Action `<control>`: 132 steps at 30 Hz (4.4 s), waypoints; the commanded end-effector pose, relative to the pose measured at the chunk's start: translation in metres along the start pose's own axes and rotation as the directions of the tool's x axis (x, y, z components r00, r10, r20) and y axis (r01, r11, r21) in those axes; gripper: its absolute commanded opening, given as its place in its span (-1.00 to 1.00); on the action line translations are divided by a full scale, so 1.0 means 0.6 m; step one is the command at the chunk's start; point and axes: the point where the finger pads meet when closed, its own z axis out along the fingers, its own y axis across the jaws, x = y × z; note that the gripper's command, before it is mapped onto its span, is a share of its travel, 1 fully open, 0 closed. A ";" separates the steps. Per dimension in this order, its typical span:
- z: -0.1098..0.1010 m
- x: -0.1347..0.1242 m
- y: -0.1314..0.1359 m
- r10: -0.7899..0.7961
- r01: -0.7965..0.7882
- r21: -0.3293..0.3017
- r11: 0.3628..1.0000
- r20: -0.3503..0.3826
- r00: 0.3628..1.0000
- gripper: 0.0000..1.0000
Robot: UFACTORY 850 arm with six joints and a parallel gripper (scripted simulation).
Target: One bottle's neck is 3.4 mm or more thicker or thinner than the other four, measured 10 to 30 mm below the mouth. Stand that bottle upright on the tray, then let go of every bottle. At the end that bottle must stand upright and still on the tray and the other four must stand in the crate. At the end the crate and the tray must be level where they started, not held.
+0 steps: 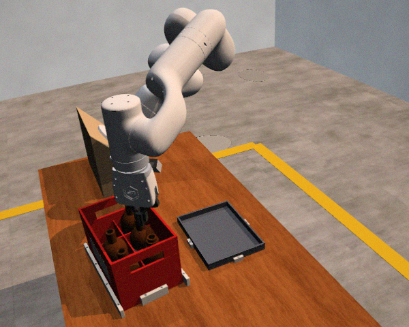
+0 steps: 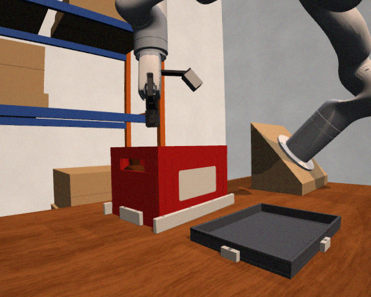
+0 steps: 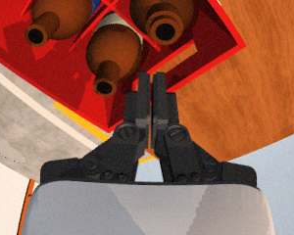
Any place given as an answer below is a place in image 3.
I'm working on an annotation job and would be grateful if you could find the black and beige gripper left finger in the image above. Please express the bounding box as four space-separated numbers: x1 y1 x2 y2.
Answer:
40 71 150 183

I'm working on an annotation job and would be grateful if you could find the red crate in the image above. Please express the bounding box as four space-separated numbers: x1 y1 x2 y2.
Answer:
0 0 246 133

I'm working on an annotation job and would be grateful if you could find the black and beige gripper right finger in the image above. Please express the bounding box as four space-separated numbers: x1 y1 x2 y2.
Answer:
151 71 257 187

